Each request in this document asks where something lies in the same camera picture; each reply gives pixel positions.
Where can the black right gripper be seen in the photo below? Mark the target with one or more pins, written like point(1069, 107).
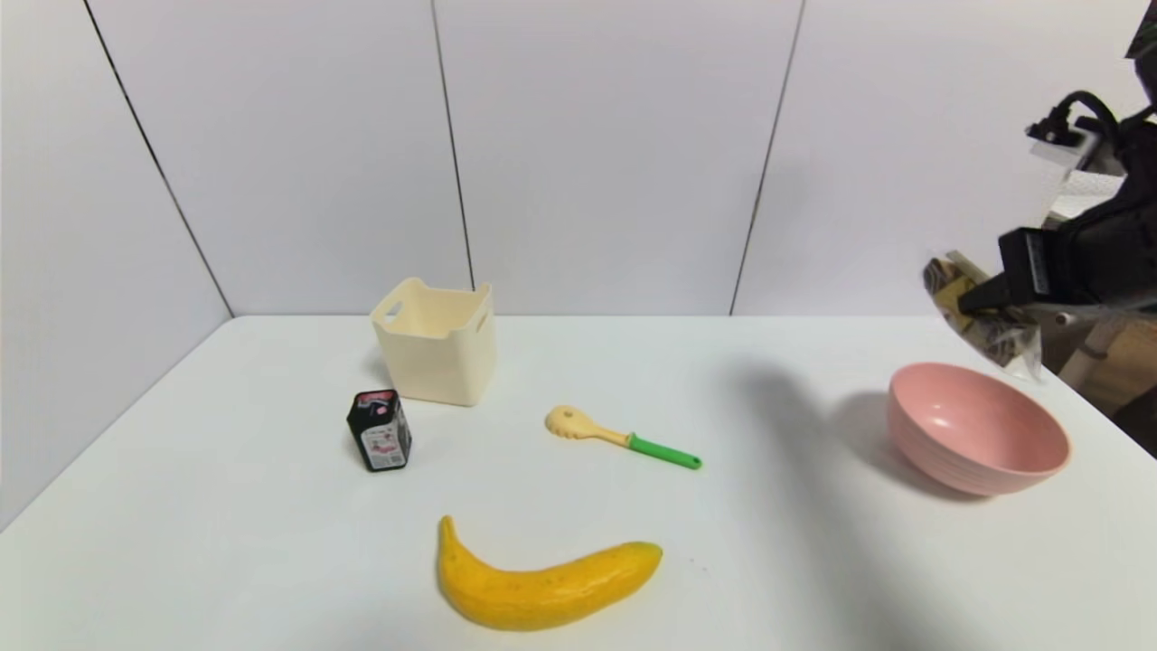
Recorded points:
point(1030, 263)

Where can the brown snack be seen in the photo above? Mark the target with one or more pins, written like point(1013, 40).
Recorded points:
point(999, 334)

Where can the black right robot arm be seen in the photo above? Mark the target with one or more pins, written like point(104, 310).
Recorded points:
point(1143, 154)

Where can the pink bowl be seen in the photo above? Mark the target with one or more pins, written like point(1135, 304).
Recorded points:
point(976, 434)

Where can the white side desk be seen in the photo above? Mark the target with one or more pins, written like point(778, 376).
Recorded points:
point(1080, 203)

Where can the yellow banana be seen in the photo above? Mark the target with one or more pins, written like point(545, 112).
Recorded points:
point(533, 588)

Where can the cream plastic storage basket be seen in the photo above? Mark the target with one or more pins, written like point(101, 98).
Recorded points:
point(440, 357)

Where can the small black printed carton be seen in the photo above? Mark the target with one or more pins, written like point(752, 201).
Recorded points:
point(382, 435)

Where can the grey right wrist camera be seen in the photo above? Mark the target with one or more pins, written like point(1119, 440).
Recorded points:
point(1062, 143)

